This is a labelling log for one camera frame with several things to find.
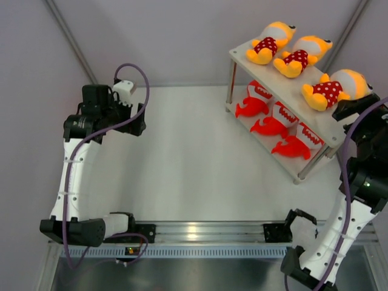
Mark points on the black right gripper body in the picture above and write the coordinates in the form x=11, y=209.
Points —
x=367, y=127

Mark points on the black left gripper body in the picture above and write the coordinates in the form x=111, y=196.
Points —
x=116, y=113

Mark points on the yellow plush polka-dot front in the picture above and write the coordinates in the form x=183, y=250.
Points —
x=343, y=85

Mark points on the yellow plush polka-dot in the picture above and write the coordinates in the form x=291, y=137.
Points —
x=307, y=51
x=343, y=85
x=271, y=40

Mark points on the red shark plush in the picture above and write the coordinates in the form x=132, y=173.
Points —
x=278, y=123
x=256, y=101
x=300, y=144

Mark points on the red shark plush back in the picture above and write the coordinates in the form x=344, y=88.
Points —
x=256, y=101

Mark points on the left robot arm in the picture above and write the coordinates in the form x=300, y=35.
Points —
x=81, y=216

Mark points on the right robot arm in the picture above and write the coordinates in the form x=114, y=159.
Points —
x=315, y=255

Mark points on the white two-tier shelf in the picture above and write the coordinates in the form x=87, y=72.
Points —
x=288, y=92

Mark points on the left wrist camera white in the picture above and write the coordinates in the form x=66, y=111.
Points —
x=123, y=91

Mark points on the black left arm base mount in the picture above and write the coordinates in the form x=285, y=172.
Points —
x=147, y=230

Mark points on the white slotted cable duct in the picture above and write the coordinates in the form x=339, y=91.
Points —
x=154, y=251

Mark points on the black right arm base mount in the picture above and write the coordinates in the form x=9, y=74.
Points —
x=277, y=233

